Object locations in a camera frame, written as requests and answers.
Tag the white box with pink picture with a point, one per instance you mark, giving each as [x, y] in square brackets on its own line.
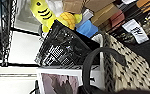
[57, 83]

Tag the blue cup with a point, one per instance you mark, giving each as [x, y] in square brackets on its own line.
[87, 28]

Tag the white pack with black print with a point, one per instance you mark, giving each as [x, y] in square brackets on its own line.
[135, 30]

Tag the yellow plush toy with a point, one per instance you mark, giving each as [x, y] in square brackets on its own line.
[42, 13]

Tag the brown cardboard box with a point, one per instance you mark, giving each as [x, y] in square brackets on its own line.
[106, 13]

